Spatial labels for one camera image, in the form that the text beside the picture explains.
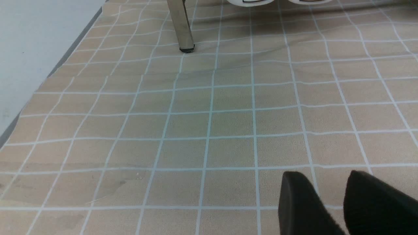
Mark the black canvas sneaker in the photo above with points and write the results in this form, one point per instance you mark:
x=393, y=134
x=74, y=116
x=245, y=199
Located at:
x=309, y=2
x=249, y=3

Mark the tan checkered floor mat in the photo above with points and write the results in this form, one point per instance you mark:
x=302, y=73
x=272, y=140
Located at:
x=130, y=136

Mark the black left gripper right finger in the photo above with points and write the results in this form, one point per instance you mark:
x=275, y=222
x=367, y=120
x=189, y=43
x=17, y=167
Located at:
x=373, y=207

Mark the silver metal shoe rack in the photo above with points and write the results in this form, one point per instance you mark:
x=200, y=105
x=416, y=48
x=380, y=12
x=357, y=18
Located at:
x=179, y=17

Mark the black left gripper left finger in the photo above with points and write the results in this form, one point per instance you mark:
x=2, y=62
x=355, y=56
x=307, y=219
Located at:
x=300, y=210

